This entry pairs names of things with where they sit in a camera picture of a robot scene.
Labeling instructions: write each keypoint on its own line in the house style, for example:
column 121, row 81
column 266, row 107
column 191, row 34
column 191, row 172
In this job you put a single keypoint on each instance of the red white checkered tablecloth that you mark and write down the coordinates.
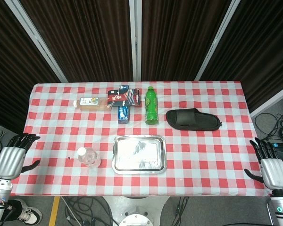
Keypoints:
column 202, row 153

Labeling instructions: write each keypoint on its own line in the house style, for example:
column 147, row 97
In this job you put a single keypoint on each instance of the black slipper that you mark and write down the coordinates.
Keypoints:
column 192, row 118

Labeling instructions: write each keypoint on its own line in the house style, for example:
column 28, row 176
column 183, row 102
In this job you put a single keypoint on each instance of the transparent water bottle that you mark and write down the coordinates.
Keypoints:
column 88, row 157

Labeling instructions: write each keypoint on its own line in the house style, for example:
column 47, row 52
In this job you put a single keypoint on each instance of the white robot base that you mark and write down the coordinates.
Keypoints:
column 134, row 212

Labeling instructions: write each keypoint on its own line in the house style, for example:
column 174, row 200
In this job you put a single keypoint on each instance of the yellow floor tape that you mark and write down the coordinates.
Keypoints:
column 53, row 210

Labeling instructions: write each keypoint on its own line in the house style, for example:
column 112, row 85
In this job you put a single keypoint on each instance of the green soda bottle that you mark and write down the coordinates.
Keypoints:
column 151, row 106

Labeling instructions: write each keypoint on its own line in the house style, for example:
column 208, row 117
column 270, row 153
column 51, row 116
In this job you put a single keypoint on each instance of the amber tea bottle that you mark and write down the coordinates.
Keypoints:
column 90, row 103

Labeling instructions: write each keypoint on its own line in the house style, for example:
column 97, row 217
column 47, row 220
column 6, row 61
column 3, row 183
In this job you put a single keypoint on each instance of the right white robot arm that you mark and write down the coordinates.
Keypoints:
column 281, row 207

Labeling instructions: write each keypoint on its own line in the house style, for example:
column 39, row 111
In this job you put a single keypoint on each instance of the white black sneaker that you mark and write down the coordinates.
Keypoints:
column 26, row 212

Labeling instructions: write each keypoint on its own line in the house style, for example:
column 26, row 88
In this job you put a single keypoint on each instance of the dark brown partition panel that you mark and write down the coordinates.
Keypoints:
column 85, row 40
column 257, row 47
column 14, row 58
column 181, row 40

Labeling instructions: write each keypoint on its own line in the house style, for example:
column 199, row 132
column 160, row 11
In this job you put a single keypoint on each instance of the black red snack box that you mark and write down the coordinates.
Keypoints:
column 124, row 97

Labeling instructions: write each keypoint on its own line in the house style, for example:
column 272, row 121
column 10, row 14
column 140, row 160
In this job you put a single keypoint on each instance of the silver metal tray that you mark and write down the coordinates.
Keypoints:
column 139, row 154

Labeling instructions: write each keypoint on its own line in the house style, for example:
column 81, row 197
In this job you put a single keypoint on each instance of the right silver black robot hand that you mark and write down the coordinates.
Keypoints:
column 272, row 169

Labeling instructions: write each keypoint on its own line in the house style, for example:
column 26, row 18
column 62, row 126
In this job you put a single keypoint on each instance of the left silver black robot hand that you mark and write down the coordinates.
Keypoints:
column 8, row 160

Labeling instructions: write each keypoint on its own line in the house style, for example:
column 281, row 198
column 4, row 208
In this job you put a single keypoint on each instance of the blue toothpaste box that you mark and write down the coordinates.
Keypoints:
column 123, row 110

